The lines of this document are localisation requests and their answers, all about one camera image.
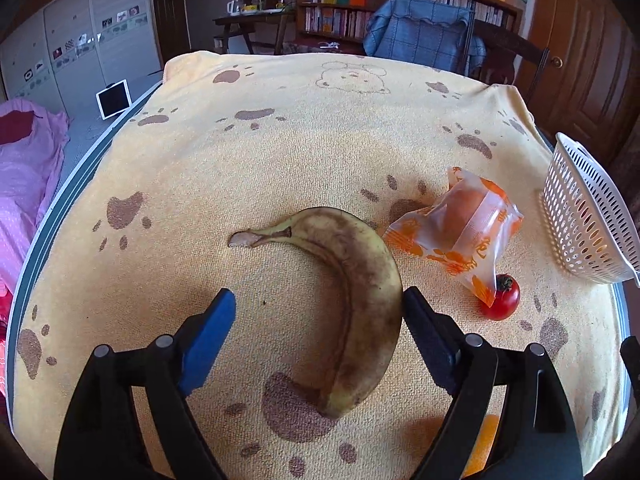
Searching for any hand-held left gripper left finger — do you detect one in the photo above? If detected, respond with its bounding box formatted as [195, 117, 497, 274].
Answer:
[54, 287, 237, 480]

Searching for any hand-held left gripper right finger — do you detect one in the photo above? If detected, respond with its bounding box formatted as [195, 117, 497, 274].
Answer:
[402, 286, 583, 480]

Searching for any small red tomato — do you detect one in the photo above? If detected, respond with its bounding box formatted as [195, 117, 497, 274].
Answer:
[479, 274, 521, 321]

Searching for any spotted yellow banana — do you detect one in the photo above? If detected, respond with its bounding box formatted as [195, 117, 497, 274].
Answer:
[228, 206, 404, 420]

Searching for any bare orange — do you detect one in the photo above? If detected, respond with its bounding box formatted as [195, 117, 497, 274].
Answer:
[462, 412, 501, 478]

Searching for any white plastic basket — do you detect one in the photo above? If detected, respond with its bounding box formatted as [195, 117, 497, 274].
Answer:
[541, 132, 640, 286]

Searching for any yellow paw-print blanket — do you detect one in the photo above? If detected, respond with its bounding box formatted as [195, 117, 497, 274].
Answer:
[12, 50, 628, 480]

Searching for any grey-rimmed table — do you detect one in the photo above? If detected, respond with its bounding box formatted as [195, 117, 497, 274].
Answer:
[4, 79, 640, 346]

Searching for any pink bedding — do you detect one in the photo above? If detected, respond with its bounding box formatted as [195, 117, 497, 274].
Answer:
[0, 99, 71, 296]

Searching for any white tablet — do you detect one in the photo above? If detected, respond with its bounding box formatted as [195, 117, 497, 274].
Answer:
[96, 80, 133, 121]

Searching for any dark wooden chair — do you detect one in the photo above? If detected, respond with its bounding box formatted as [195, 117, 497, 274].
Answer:
[465, 20, 551, 101]

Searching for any dark wooden desk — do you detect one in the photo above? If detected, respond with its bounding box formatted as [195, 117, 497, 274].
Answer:
[212, 7, 296, 56]

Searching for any brown wooden door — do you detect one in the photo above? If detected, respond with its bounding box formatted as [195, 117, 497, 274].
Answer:
[515, 0, 640, 161]

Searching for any wooden bookshelf with books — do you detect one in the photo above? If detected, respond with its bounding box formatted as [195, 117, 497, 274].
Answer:
[295, 0, 526, 51]

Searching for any white wardrobe with pictures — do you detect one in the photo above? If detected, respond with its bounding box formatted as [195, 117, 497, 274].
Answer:
[0, 0, 166, 106]

